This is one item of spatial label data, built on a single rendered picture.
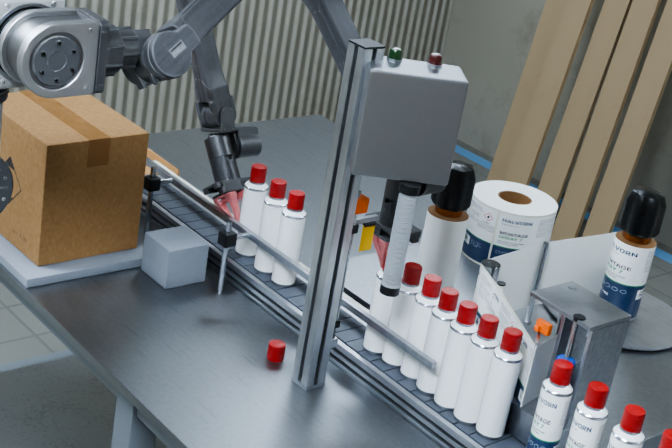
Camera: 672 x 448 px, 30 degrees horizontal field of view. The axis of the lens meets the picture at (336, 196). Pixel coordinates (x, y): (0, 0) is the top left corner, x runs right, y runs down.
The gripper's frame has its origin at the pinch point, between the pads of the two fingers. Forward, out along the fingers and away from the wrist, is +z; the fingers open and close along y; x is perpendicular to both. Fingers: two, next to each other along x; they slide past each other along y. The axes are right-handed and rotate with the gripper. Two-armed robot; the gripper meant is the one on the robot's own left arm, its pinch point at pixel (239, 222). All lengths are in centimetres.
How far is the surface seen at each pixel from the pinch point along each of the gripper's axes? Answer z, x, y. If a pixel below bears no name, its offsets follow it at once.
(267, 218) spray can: 2.4, -14.2, -2.9
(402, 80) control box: -7, -76, -14
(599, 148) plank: -21, 103, 258
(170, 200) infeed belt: -11.8, 23.8, -0.5
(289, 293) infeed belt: 18.6, -14.1, -2.4
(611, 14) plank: -72, 84, 267
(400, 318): 30, -45, -2
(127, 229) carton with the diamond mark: -4.6, 11.7, -20.5
